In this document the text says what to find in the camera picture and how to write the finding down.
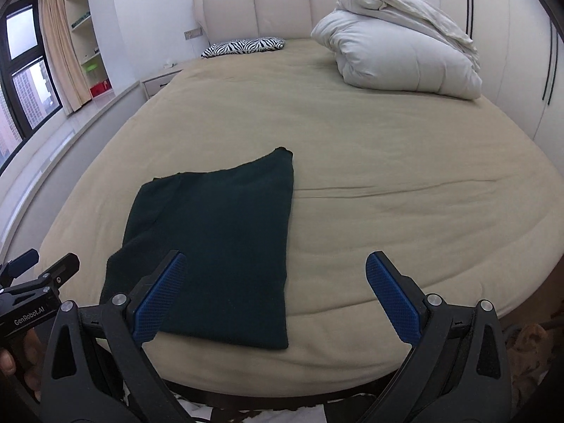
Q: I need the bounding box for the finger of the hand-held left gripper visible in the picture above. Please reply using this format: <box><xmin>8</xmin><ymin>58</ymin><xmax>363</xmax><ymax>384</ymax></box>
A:
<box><xmin>0</xmin><ymin>249</ymin><xmax>40</xmax><ymax>282</ymax></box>
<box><xmin>39</xmin><ymin>253</ymin><xmax>81</xmax><ymax>295</ymax></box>

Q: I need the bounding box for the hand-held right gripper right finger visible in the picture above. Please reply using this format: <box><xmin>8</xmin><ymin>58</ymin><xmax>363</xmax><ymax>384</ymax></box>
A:
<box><xmin>357</xmin><ymin>250</ymin><xmax>514</xmax><ymax>423</ymax></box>

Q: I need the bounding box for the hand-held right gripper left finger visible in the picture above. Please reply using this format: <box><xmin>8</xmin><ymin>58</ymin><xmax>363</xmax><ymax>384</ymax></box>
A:
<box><xmin>37</xmin><ymin>250</ymin><xmax>186</xmax><ymax>423</ymax></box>

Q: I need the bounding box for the dark green sweater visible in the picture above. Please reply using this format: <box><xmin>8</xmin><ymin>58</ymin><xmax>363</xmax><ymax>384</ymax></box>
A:
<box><xmin>100</xmin><ymin>146</ymin><xmax>295</xmax><ymax>352</ymax></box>

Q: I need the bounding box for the person's left hand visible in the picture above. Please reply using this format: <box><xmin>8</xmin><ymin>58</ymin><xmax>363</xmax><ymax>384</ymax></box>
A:
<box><xmin>0</xmin><ymin>330</ymin><xmax>45</xmax><ymax>391</ymax></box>

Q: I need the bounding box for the bed with beige sheet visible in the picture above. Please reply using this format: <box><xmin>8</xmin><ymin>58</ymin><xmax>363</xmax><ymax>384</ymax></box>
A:
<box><xmin>37</xmin><ymin>37</ymin><xmax>564</xmax><ymax>399</ymax></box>

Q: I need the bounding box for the white window sill ledge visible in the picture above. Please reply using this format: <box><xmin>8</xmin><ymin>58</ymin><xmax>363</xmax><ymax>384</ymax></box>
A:
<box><xmin>0</xmin><ymin>84</ymin><xmax>146</xmax><ymax>247</ymax></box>

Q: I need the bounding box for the brown fuzzy item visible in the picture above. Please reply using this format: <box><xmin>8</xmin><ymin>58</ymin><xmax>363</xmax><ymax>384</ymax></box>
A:
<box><xmin>504</xmin><ymin>324</ymin><xmax>551</xmax><ymax>362</ymax></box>

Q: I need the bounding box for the black and white patterned cloth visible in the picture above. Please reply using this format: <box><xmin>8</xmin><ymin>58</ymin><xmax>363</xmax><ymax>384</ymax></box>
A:
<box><xmin>123</xmin><ymin>388</ymin><xmax>336</xmax><ymax>423</ymax></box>

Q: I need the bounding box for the dark framed window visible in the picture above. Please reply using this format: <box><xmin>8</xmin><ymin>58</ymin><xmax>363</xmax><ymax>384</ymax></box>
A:
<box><xmin>0</xmin><ymin>2</ymin><xmax>62</xmax><ymax>164</ymax></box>

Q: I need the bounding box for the white nightstand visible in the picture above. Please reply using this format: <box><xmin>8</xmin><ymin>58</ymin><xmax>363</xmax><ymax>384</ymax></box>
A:
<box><xmin>140</xmin><ymin>62</ymin><xmax>186</xmax><ymax>98</ymax></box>

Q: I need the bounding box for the beige curtain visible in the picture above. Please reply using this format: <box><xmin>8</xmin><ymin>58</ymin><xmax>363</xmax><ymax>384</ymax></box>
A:
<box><xmin>37</xmin><ymin>0</ymin><xmax>91</xmax><ymax>115</ymax></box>

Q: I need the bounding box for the white folded duvet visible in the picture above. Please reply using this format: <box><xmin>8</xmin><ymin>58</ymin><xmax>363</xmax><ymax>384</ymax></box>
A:
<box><xmin>311</xmin><ymin>0</ymin><xmax>484</xmax><ymax>100</ymax></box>

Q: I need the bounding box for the zebra print pillow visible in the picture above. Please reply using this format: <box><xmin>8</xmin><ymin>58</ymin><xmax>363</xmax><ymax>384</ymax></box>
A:
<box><xmin>201</xmin><ymin>36</ymin><xmax>286</xmax><ymax>59</ymax></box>

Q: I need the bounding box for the white wardrobe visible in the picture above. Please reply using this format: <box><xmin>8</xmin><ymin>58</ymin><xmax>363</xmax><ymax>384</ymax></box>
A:
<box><xmin>438</xmin><ymin>0</ymin><xmax>564</xmax><ymax>164</ymax></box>

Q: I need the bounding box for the cream upholstered headboard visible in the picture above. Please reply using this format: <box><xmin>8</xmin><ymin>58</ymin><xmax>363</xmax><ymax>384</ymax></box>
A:
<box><xmin>192</xmin><ymin>0</ymin><xmax>371</xmax><ymax>60</ymax></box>

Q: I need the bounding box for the white wall shelf unit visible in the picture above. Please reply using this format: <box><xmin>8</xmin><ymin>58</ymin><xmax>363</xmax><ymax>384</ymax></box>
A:
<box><xmin>62</xmin><ymin>0</ymin><xmax>111</xmax><ymax>98</ymax></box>

